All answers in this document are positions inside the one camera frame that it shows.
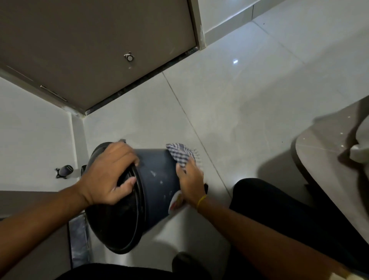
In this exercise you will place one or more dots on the person's right hand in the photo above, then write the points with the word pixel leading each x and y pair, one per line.
pixel 190 184

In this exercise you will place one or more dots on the person's left hand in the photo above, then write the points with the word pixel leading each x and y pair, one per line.
pixel 103 173

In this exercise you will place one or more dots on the person's right fingers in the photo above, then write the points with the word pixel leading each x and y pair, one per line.
pixel 187 168

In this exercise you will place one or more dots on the person's left thumb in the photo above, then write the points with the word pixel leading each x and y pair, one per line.
pixel 122 187

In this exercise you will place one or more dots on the blue checkered cleaning cloth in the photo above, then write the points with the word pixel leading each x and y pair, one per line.
pixel 181 154

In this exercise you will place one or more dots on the dark grey plastic bucket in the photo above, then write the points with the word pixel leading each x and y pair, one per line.
pixel 138 199

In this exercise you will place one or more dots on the person's left forearm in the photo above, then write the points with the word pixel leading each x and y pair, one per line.
pixel 34 225

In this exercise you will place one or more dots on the person's right forearm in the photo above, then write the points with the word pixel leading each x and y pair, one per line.
pixel 268 242

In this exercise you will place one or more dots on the yellow wrist thread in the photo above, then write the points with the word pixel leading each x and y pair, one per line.
pixel 201 201

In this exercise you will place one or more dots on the person's black trousers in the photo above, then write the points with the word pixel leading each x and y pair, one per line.
pixel 294 219

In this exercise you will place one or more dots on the metal door stopper knob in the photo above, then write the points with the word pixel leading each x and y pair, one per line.
pixel 128 56

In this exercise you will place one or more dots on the grey stone countertop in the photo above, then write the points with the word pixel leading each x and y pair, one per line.
pixel 331 167

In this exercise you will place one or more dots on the brown wooden door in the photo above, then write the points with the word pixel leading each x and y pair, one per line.
pixel 86 43

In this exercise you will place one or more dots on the white ceramic fixture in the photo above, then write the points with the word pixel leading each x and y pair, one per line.
pixel 361 144

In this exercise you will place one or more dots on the black wall door stopper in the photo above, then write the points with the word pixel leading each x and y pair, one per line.
pixel 65 171

